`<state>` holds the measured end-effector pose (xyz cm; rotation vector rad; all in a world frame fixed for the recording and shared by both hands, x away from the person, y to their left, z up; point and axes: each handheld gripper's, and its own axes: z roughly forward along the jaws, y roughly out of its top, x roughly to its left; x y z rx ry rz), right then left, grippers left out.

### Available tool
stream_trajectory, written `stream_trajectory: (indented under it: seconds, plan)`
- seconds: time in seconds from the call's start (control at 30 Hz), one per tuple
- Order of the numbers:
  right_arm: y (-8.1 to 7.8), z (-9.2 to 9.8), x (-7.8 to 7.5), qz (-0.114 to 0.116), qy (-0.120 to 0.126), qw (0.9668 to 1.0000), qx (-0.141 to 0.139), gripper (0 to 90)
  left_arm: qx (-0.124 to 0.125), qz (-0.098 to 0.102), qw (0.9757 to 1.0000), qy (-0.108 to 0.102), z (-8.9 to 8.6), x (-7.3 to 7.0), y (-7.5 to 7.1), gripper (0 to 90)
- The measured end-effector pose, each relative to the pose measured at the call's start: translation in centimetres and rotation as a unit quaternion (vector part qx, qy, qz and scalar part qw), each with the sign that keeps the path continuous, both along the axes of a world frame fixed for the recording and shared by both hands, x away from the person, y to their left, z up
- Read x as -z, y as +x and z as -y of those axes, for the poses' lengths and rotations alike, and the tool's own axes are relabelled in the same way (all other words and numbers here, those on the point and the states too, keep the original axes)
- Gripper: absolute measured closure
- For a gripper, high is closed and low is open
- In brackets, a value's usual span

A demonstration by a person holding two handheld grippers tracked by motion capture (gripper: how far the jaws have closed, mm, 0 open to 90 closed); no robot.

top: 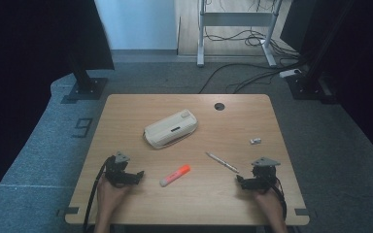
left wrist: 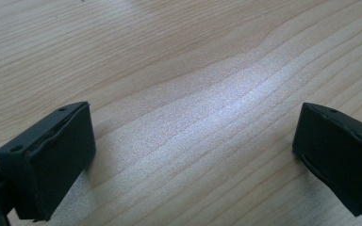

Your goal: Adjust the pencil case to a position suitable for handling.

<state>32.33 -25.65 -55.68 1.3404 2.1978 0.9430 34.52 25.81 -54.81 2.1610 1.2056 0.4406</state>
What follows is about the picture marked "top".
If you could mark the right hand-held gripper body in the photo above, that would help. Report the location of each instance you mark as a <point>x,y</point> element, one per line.
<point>264,174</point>

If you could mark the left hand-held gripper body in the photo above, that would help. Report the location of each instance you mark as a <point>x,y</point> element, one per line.
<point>116,168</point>

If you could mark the silver pen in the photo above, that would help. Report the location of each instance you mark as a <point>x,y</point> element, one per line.
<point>222,162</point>

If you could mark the small white eraser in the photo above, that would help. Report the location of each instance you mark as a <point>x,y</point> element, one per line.
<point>255,140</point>

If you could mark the orange highlighter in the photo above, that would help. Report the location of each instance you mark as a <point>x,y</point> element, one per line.
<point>175,175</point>

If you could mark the beige pencil case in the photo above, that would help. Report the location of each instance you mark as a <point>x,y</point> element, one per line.
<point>171,128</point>

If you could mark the person's right hand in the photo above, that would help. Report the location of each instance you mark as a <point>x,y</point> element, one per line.
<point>270,202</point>

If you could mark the person's left hand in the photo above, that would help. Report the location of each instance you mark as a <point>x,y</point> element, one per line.
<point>108,195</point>

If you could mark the white power strip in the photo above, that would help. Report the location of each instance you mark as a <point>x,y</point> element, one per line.
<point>290,73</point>

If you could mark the black curtain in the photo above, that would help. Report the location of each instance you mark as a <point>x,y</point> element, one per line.
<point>362,48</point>
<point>29,39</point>

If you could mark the black stand with base plate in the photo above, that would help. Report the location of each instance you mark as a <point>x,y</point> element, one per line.
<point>307,87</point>
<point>85,87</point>

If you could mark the white metal desk frame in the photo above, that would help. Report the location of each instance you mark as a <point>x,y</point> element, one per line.
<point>236,19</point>

